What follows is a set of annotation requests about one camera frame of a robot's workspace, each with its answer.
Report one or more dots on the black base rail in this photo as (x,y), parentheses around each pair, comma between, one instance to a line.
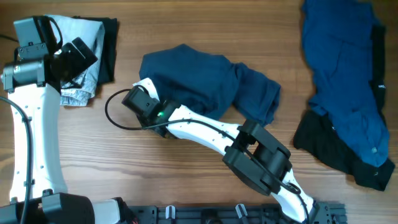
(324,213)

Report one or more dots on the folded light blue jeans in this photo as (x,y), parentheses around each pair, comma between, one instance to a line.
(85,39)

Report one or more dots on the black garment under pile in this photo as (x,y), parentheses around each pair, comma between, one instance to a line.
(315,134)

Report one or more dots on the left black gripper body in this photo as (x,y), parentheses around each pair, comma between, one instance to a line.
(75,62)

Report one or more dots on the blue garment in pile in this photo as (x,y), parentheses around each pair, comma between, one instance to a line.
(336,40)

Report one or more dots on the navy blue shorts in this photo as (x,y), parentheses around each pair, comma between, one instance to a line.
(209,84)

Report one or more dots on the folded black garment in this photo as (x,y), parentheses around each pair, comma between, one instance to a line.
(108,57)

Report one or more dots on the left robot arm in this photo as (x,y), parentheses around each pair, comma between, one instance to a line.
(33,85)

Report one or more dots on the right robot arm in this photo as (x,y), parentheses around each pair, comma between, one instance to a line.
(253,154)

